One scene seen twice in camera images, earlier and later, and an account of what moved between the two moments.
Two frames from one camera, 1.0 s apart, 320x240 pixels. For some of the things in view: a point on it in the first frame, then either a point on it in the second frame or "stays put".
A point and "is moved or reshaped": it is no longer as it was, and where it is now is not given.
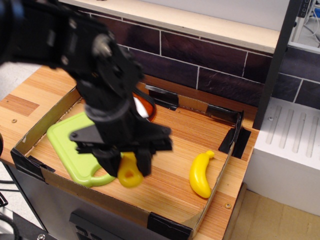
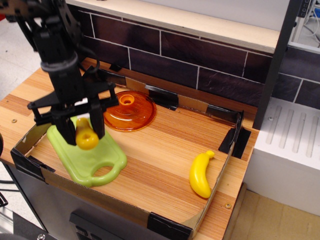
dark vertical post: [276, 62] stays put
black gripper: [114, 133] to [75, 92]
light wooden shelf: [257, 38] stays put
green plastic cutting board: [83, 167] stays put
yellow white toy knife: [129, 174] is moved or reshaped
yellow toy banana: [198, 173] stays put
